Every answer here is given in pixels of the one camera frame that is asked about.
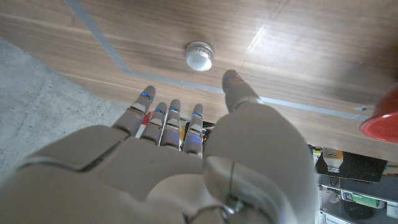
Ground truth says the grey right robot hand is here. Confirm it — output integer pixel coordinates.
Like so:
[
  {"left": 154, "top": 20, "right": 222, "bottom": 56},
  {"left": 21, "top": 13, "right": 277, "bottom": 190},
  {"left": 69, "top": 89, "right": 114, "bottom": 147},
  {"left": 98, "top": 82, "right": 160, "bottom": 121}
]
[{"left": 0, "top": 69, "right": 321, "bottom": 224}]

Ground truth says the white bottle cap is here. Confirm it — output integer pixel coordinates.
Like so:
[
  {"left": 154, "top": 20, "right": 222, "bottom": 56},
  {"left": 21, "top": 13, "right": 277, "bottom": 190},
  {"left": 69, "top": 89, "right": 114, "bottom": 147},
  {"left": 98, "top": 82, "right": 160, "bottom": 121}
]
[{"left": 185, "top": 40, "right": 216, "bottom": 72}]

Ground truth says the clear bottle with orange label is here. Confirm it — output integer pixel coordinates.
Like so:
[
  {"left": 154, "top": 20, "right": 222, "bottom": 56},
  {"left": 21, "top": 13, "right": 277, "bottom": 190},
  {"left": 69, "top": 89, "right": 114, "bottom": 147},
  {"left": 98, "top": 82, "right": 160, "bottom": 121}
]
[{"left": 322, "top": 147, "right": 344, "bottom": 174}]

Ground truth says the red bowl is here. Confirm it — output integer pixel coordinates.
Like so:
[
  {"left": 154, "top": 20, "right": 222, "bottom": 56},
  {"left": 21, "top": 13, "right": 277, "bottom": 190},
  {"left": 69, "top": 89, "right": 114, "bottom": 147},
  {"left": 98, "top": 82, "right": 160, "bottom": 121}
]
[{"left": 359, "top": 83, "right": 398, "bottom": 144}]

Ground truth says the black box under table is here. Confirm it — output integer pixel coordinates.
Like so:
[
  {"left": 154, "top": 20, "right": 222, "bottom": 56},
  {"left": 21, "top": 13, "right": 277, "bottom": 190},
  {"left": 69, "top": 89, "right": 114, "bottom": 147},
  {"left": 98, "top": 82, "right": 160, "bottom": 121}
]
[{"left": 315, "top": 151, "right": 388, "bottom": 183}]

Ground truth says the white shelf unit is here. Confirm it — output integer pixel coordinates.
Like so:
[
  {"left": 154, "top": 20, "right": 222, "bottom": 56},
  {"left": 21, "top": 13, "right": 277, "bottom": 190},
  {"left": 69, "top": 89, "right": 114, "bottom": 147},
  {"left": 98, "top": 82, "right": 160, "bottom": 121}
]
[{"left": 317, "top": 173, "right": 398, "bottom": 224}]

